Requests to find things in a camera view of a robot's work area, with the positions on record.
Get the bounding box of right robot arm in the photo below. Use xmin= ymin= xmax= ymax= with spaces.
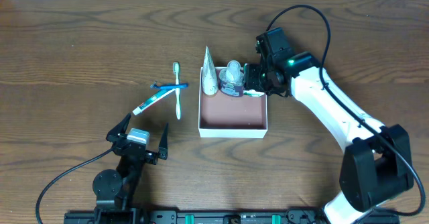
xmin=244 ymin=27 xmax=414 ymax=223

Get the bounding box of green soap box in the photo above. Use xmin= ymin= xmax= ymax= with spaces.
xmin=243 ymin=90 xmax=265 ymax=97

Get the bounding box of teal white toothpaste tube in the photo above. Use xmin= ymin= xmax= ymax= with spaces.
xmin=132 ymin=89 xmax=175 ymax=116

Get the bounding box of black cable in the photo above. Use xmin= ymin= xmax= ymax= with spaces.
xmin=266 ymin=4 xmax=426 ymax=217
xmin=35 ymin=146 xmax=117 ymax=224

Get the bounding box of blue disposable razor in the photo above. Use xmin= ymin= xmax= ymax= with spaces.
xmin=150 ymin=82 xmax=188 ymax=90

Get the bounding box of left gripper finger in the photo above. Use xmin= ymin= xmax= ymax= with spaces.
xmin=158 ymin=124 xmax=168 ymax=152
xmin=106 ymin=113 xmax=131 ymax=142

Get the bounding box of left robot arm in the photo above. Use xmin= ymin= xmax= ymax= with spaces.
xmin=92 ymin=114 xmax=168 ymax=224

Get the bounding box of right black cable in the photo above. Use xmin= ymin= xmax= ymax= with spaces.
xmin=266 ymin=4 xmax=426 ymax=217

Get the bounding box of white lotion tube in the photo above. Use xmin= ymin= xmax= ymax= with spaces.
xmin=201 ymin=46 xmax=219 ymax=96

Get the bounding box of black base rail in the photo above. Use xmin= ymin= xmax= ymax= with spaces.
xmin=63 ymin=209 xmax=400 ymax=224

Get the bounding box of green white toothbrush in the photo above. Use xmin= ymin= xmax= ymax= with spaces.
xmin=173 ymin=62 xmax=182 ymax=120

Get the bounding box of blue hand sanitizer bottle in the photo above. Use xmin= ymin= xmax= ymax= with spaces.
xmin=219 ymin=60 xmax=244 ymax=97

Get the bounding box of white box with pink interior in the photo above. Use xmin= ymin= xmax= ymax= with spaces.
xmin=198 ymin=87 xmax=268 ymax=139

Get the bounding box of left black cable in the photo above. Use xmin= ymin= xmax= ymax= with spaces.
xmin=35 ymin=146 xmax=117 ymax=224

